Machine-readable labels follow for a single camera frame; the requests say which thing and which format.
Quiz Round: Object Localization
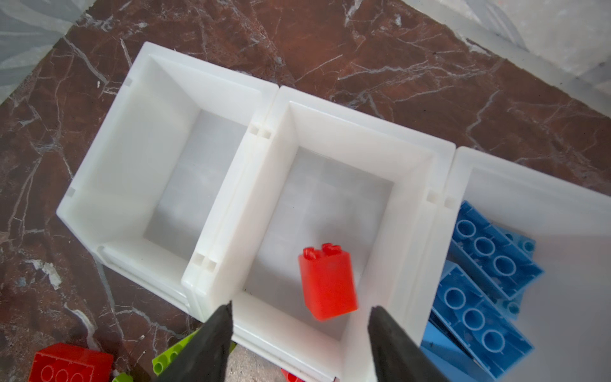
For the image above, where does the red brick near bins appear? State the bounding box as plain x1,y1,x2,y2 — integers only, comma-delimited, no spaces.
282,369,304,382

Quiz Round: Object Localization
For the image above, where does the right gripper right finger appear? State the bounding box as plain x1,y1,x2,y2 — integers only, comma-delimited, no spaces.
368,306,448,382

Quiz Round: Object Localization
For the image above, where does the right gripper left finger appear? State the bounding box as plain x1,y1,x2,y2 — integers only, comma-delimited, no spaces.
154,300,235,382

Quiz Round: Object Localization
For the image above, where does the green brick centre studs-down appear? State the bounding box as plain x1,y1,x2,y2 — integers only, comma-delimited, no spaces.
111,372,134,382

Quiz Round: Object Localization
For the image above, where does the blue brick bottom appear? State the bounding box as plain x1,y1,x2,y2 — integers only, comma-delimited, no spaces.
431,260,534,380

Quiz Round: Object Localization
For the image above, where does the red brick centre left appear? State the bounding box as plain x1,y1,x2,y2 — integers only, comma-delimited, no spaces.
28,343,114,382

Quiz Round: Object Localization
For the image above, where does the blue brick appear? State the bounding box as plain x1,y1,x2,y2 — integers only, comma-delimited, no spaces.
448,201,544,300
494,292,524,320
496,226,536,258
420,322,493,382
431,260,534,380

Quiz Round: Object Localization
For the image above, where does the green brick upper left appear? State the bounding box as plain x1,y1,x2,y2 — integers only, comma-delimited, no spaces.
151,329,238,377

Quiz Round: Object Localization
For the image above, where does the white bin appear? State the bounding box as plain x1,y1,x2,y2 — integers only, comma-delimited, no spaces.
183,87,456,381
395,147,610,381
57,42,278,320

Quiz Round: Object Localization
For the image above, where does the middle white bin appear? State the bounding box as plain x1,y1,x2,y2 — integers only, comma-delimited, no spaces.
183,87,456,381

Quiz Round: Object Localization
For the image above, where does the right white bin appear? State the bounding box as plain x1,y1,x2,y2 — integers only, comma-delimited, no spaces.
395,147,610,381

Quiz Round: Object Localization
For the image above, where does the red tall brick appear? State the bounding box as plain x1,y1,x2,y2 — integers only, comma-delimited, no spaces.
298,243,358,321

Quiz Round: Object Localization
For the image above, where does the left white bin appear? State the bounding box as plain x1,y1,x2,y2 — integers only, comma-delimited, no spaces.
57,42,278,320

